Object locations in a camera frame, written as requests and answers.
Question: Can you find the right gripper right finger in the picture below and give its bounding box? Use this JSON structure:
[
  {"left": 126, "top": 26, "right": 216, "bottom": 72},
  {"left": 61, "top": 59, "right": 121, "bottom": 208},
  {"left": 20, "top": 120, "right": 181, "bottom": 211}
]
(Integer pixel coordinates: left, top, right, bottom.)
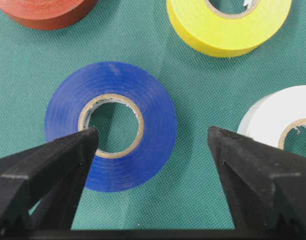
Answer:
[{"left": 207, "top": 126, "right": 306, "bottom": 234}]

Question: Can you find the blue tape roll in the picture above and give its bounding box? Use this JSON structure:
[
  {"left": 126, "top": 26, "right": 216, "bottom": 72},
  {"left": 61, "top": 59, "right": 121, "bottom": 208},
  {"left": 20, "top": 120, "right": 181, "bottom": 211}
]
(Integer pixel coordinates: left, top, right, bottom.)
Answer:
[{"left": 44, "top": 61, "right": 177, "bottom": 193}]

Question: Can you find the white tape roll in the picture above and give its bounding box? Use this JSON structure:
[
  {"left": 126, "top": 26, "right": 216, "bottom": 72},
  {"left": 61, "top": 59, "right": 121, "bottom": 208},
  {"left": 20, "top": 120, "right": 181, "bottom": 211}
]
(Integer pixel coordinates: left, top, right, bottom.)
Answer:
[{"left": 237, "top": 85, "right": 306, "bottom": 150}]

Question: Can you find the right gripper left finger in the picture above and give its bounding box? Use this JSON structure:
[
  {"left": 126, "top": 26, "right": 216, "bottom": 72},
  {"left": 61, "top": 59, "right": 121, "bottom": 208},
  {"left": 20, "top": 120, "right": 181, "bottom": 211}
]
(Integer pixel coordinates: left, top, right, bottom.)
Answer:
[{"left": 0, "top": 127, "right": 99, "bottom": 234}]

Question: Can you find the yellow tape roll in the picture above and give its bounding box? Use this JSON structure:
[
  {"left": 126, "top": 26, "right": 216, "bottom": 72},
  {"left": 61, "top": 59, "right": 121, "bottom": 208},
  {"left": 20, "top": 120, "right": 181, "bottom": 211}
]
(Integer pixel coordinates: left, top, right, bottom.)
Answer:
[{"left": 166, "top": 0, "right": 292, "bottom": 58}]

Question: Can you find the red-orange tape roll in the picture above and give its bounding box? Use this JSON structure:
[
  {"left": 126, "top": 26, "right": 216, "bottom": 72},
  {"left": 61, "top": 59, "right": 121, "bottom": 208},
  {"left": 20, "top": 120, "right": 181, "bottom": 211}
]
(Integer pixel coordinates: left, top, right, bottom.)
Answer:
[{"left": 0, "top": 0, "right": 97, "bottom": 30}]

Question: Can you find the green table cloth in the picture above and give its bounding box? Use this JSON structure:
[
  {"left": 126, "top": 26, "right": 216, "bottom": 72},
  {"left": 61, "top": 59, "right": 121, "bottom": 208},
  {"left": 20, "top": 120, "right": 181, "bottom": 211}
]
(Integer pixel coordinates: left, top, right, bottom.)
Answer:
[{"left": 0, "top": 0, "right": 306, "bottom": 230}]

